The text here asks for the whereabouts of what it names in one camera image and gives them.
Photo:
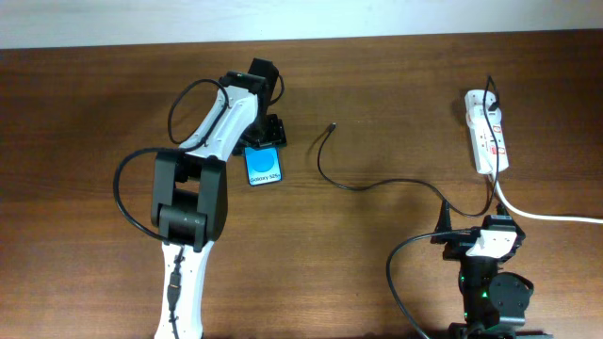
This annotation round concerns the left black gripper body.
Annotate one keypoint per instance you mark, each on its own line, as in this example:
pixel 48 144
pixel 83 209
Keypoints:
pixel 264 133

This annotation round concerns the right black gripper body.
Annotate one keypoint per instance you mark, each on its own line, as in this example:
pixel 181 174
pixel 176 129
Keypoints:
pixel 454 250

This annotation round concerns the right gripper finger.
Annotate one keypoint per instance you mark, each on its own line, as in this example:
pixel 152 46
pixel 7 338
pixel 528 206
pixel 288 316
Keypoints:
pixel 502 210
pixel 444 221

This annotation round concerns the blue Galaxy smartphone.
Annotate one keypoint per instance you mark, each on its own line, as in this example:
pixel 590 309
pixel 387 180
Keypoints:
pixel 263 166

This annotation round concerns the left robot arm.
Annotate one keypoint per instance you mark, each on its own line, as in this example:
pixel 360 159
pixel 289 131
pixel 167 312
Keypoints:
pixel 190 194

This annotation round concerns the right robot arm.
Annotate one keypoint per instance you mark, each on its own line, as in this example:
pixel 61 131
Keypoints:
pixel 494 301

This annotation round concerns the white power strip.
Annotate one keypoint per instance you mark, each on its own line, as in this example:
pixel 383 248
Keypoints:
pixel 488 143

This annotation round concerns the white USB wall charger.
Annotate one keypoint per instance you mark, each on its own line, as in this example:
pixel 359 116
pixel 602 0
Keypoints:
pixel 479 101

